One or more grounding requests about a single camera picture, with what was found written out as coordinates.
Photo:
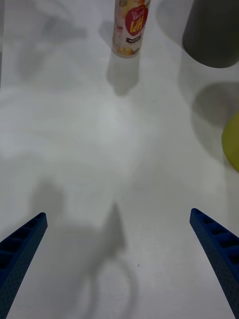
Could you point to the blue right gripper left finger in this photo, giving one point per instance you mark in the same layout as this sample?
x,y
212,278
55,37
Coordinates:
x,y
20,251

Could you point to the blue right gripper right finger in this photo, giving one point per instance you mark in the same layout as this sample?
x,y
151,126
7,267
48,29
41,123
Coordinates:
x,y
219,246

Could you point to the red-capped clear plastic bottle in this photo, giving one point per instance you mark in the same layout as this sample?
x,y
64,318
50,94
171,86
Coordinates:
x,y
129,27

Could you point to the yellow-green plastic bin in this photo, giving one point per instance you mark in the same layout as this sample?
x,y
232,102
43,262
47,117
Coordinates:
x,y
232,142

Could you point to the grey plastic bin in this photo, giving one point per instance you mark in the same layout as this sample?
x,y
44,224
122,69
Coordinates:
x,y
211,32

